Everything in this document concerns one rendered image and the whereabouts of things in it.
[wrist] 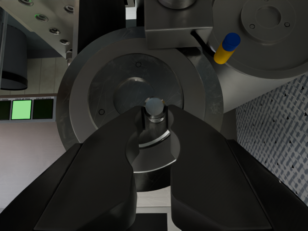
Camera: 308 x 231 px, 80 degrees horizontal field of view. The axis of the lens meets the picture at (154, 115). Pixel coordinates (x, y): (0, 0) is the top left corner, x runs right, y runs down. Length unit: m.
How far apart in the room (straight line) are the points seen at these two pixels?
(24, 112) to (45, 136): 0.09
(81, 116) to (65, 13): 0.31
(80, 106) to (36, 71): 2.81
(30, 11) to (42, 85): 2.41
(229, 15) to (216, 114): 0.10
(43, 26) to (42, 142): 0.29
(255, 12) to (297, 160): 0.17
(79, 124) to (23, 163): 0.45
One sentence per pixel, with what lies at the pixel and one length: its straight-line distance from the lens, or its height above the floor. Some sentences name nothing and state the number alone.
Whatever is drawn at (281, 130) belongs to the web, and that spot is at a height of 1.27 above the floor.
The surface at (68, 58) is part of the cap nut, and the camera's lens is 0.58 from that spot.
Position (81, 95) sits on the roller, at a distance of 0.17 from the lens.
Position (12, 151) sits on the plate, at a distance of 0.63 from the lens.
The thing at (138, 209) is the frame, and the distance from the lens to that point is 0.52.
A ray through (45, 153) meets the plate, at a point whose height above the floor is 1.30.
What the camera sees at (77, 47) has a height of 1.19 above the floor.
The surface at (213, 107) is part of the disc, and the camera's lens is 0.17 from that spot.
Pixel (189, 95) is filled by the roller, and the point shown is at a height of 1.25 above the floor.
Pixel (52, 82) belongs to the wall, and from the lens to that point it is 2.80.
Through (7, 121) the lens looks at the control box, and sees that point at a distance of 0.64.
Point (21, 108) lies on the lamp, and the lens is 0.62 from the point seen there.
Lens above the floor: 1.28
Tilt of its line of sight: 9 degrees down
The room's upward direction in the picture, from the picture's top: 179 degrees clockwise
